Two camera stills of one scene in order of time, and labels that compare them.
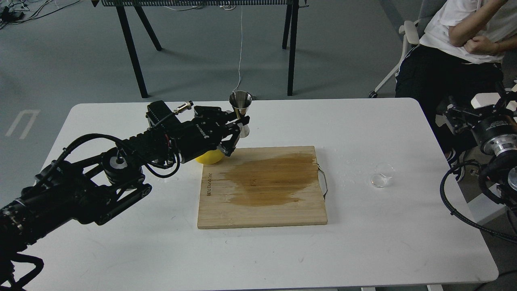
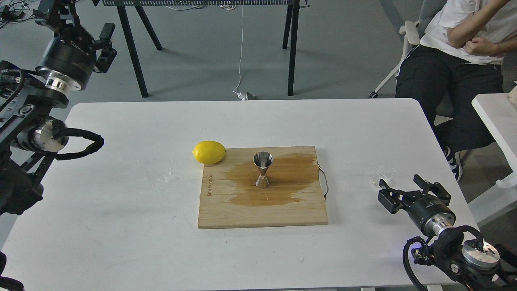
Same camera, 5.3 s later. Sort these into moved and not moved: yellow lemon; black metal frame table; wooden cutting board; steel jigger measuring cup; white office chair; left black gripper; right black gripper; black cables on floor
Moved: left black gripper; right black gripper; steel jigger measuring cup
Not moved: white office chair; black cables on floor; black metal frame table; wooden cutting board; yellow lemon
